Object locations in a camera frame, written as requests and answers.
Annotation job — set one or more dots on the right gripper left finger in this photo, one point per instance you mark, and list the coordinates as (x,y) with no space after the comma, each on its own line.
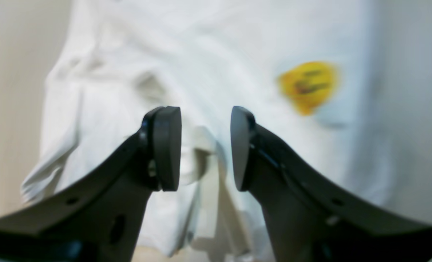
(98,218)

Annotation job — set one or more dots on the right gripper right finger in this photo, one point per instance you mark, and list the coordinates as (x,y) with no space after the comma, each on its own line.
(307,216)

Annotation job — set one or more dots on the white printed t-shirt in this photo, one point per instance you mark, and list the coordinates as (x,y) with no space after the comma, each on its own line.
(303,67)

